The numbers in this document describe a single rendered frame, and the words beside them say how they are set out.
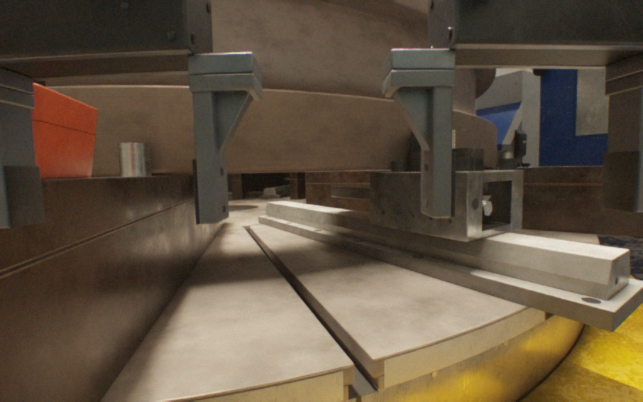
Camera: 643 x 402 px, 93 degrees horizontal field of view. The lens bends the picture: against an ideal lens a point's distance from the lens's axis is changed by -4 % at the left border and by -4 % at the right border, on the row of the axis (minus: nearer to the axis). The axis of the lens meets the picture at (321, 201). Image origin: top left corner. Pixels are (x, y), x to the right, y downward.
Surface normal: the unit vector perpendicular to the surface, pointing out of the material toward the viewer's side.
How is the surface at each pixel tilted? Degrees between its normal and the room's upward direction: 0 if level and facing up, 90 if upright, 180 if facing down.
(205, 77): 90
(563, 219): 90
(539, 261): 72
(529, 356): 90
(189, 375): 0
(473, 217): 90
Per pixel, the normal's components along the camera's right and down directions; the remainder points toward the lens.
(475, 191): 0.55, 0.07
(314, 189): -0.57, 0.09
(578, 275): -0.80, -0.25
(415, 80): 0.01, 0.09
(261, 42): 0.33, 0.07
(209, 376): -0.03, -1.00
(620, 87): -1.00, 0.03
